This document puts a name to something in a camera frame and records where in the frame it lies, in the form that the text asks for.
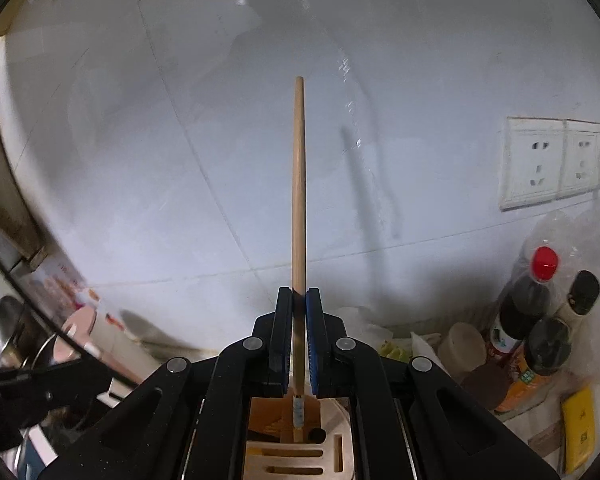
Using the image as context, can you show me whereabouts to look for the cream utensil holder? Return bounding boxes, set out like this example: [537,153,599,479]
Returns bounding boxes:
[242,396,355,479]

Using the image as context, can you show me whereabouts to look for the left gripper of other arm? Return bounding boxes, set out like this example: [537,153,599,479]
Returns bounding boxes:
[0,359,114,453]

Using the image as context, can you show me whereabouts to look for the white wall socket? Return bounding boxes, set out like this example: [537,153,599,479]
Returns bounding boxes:
[558,120,600,198]
[500,117,566,210]

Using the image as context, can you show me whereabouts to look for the red cap bottle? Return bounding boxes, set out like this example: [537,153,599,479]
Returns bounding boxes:
[486,246,559,363]

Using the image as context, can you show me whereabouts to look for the brown card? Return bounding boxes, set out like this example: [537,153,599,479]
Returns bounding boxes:
[528,422,564,457]

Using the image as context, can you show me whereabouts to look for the white wall socket left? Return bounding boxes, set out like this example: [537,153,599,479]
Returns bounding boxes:
[500,117,566,210]

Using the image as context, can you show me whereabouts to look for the pink electric kettle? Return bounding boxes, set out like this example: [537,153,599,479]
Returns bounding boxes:
[49,304,152,386]

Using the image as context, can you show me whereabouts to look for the dark soy sauce bottle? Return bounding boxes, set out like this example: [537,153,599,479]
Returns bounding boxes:
[494,270,600,414]

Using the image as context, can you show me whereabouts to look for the clear plastic bag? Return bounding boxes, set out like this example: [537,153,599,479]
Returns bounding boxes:
[517,190,600,382]

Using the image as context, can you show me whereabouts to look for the brown lid jar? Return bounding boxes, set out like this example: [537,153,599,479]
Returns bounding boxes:
[438,322,510,411]

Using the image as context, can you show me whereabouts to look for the white wall socket middle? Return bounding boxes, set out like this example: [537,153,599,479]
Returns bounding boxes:
[558,120,600,198]

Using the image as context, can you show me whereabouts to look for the colourful wall sticker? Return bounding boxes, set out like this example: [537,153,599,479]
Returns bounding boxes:
[24,256,100,325]

